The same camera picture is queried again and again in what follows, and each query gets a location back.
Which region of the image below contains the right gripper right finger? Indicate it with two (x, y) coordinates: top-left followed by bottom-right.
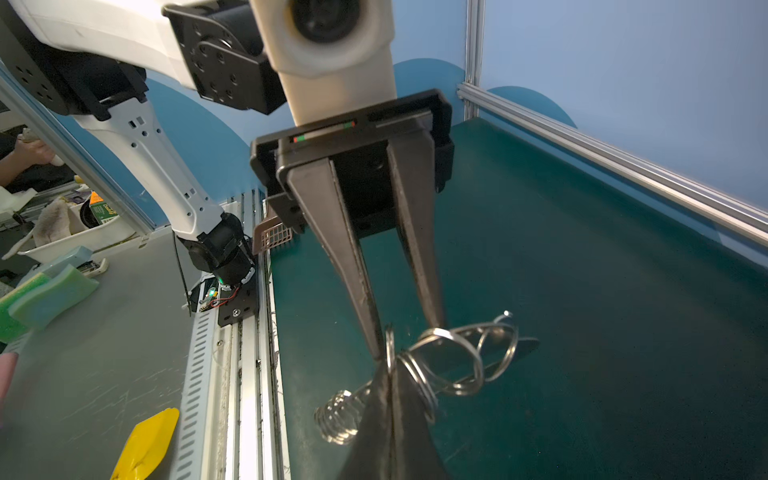
(392, 361), (450, 479)

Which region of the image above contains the green blue sponge stack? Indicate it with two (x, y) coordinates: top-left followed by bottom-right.
(1, 246), (99, 344)

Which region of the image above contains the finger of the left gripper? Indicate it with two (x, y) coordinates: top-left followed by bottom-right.
(287, 158), (384, 360)
(387, 129), (447, 328)

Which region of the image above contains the yellow toy shovel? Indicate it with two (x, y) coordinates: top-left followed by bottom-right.
(111, 408), (180, 480)

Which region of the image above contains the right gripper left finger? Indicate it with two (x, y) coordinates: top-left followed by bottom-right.
(337, 361), (393, 480)

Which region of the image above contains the left green circuit board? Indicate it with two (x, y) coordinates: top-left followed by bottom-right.
(184, 274), (241, 314)

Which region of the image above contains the pink purple spatula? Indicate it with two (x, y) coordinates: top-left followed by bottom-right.
(0, 352), (19, 404)

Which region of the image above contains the left side frame bar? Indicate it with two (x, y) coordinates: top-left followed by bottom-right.
(1, 66), (166, 234)

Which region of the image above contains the left aluminium frame post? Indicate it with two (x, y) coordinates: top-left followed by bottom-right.
(465, 0), (486, 87)

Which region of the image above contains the white tray with cloth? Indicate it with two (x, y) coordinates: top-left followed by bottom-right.
(1, 191), (136, 264)

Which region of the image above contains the back aluminium frame bar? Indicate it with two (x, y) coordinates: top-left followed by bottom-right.
(457, 83), (767, 246)

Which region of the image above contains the person at desk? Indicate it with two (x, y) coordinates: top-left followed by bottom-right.
(1, 134), (74, 193)

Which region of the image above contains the brown slotted spatula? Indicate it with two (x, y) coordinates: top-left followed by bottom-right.
(252, 216), (293, 255)

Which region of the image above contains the aluminium mounting rail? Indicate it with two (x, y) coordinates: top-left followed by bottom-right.
(212, 188), (292, 480)

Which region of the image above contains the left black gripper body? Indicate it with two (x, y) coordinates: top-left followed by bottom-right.
(250, 89), (454, 238)

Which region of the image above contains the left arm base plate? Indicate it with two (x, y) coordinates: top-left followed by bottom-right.
(215, 269), (260, 327)

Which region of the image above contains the white slotted cable duct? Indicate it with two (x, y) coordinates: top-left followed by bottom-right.
(169, 299), (220, 480)

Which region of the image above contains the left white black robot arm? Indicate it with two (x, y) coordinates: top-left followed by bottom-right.
(1, 1), (454, 359)

